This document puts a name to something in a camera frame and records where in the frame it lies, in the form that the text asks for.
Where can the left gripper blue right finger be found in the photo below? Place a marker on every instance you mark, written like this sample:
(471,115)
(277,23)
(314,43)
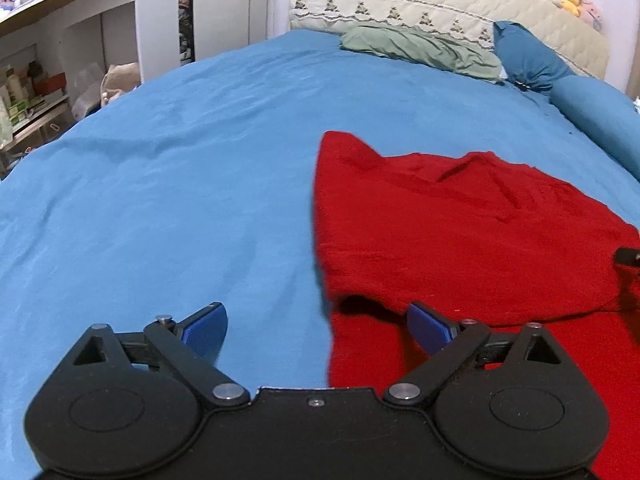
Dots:
(500,403)

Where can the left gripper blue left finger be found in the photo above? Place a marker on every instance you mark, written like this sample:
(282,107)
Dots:
(127,403)

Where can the red knit garment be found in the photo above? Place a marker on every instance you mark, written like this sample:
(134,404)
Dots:
(475,237)

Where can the blue rolled duvet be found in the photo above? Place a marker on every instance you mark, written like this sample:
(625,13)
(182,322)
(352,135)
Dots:
(604,114)

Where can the dark blue pillow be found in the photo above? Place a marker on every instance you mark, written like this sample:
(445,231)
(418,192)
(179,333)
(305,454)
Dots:
(528,62)

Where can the blue bed sheet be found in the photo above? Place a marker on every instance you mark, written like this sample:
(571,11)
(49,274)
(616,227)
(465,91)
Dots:
(196,188)

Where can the green pillow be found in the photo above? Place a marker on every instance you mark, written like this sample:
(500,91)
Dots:
(438,51)

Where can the beige quilted headboard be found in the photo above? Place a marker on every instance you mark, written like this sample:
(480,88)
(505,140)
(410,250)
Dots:
(584,49)

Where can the beige bag on floor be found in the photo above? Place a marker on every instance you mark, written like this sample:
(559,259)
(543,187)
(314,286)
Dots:
(119,80)

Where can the white desk shelf unit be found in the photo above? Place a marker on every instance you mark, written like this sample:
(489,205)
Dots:
(69,37)

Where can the white wardrobe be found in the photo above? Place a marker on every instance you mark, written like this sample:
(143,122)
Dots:
(210,27)

